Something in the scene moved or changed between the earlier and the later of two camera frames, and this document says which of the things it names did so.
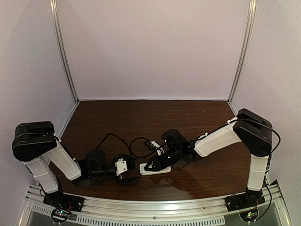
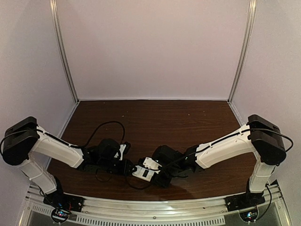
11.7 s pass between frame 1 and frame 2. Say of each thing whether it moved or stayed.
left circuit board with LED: stayed
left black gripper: moved
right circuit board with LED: stayed
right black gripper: moved
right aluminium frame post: stayed
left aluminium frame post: stayed
